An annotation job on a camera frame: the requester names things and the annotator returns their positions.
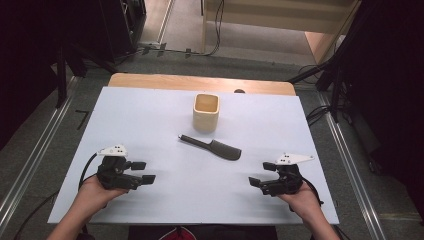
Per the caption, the left hand-held gripper cable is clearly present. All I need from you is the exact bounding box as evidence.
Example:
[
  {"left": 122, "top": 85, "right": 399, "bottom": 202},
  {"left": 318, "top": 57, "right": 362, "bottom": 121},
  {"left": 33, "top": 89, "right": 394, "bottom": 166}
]
[{"left": 12, "top": 153, "right": 100, "bottom": 240}]

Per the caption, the black floor cable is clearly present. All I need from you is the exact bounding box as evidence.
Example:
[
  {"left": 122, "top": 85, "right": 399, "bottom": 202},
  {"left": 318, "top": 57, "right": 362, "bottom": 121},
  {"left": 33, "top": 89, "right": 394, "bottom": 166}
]
[{"left": 199, "top": 0, "right": 225, "bottom": 56}]

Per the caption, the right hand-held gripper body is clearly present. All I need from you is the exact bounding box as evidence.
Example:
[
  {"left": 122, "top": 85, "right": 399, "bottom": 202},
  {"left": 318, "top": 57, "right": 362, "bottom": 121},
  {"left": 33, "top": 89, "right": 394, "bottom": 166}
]
[{"left": 259, "top": 152, "right": 315, "bottom": 197}]

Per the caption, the black comb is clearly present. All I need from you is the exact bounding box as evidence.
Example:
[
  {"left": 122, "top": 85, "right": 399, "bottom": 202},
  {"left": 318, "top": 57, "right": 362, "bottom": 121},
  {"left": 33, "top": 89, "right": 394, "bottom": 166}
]
[{"left": 178, "top": 133, "right": 243, "bottom": 162}]

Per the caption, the bundle of black cables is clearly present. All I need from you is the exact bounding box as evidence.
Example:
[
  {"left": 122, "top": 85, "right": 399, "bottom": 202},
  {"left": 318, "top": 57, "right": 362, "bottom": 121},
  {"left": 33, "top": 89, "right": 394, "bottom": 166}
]
[{"left": 305, "top": 104, "right": 335, "bottom": 127}]

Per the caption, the metal floor rail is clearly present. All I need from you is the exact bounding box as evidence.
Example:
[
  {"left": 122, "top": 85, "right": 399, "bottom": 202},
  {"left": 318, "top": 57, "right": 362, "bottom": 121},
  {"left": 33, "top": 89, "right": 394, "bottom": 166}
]
[
  {"left": 0, "top": 76, "right": 82, "bottom": 232},
  {"left": 316, "top": 91, "right": 388, "bottom": 240}
]

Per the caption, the black equipment cabinet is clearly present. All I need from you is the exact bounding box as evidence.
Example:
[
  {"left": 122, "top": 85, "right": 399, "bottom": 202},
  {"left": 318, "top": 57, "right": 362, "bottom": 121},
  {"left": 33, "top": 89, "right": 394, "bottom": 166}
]
[{"left": 99, "top": 0, "right": 148, "bottom": 63}]

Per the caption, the right hand-held gripper cable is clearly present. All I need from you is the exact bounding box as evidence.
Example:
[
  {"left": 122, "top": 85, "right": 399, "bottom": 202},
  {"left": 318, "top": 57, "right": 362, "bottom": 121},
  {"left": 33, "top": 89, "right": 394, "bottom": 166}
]
[{"left": 301, "top": 178, "right": 325, "bottom": 213}]

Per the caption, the hand-held gripper cable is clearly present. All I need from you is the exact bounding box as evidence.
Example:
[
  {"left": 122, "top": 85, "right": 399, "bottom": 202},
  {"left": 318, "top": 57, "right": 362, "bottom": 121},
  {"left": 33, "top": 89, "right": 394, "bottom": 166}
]
[
  {"left": 12, "top": 153, "right": 100, "bottom": 240},
  {"left": 301, "top": 178, "right": 325, "bottom": 213}
]

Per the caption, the person's red clothing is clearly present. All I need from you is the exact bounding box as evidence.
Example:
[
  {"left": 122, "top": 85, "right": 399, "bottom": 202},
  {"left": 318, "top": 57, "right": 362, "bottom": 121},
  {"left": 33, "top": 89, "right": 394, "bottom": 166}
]
[{"left": 159, "top": 226, "right": 198, "bottom": 240}]

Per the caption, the person's right hand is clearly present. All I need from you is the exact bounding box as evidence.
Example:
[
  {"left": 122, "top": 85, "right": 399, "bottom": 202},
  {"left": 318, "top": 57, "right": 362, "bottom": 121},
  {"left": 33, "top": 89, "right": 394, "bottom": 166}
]
[{"left": 278, "top": 181, "right": 323, "bottom": 222}]

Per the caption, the beige square cup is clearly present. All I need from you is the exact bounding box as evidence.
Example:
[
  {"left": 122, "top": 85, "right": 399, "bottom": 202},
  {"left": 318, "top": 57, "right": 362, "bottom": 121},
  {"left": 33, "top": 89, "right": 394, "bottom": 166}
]
[{"left": 192, "top": 93, "right": 221, "bottom": 133}]

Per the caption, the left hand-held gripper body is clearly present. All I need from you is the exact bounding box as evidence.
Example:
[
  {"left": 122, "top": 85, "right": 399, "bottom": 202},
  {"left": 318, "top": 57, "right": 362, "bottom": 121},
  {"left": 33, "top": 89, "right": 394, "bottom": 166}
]
[{"left": 95, "top": 143, "right": 144, "bottom": 192}]

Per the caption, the person's left hand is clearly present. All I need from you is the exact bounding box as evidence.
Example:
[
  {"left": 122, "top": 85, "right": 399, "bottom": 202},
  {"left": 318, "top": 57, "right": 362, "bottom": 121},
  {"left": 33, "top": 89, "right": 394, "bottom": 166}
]
[{"left": 77, "top": 174, "right": 130, "bottom": 218}]

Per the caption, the light wooden platform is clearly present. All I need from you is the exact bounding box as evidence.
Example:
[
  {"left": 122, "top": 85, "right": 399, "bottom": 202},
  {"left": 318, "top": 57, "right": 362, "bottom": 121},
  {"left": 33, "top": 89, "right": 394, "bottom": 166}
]
[{"left": 201, "top": 0, "right": 363, "bottom": 65}]

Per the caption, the black metal stand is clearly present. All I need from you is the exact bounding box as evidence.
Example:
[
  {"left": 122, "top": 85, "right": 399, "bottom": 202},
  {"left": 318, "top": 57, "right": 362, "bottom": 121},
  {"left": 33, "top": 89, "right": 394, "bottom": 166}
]
[
  {"left": 54, "top": 43, "right": 118, "bottom": 109},
  {"left": 288, "top": 49, "right": 348, "bottom": 124}
]

